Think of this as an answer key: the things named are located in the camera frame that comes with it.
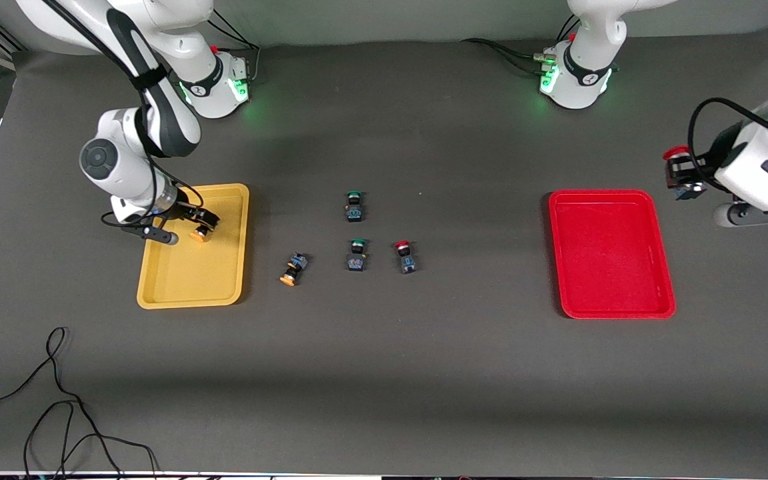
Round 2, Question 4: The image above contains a red mushroom push button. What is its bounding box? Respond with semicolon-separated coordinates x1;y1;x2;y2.
393;241;418;275
664;145;706;201

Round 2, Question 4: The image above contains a yellow plastic tray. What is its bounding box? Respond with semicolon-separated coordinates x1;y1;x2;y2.
136;183;251;310

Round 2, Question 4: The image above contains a red plastic tray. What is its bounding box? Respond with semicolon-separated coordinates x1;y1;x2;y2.
548;189;677;320

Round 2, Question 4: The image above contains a dark grey table cloth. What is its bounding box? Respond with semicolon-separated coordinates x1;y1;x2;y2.
0;27;768;475

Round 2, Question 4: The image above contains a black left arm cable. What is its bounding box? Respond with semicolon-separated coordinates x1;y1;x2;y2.
688;97;768;191

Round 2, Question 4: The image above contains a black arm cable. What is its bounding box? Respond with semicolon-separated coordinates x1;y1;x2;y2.
688;97;768;191
43;0;205;231

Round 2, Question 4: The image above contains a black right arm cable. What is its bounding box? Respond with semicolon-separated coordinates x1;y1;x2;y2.
43;0;205;231

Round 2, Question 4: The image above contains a loose black cable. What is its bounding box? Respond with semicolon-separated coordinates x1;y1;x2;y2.
0;326;159;480

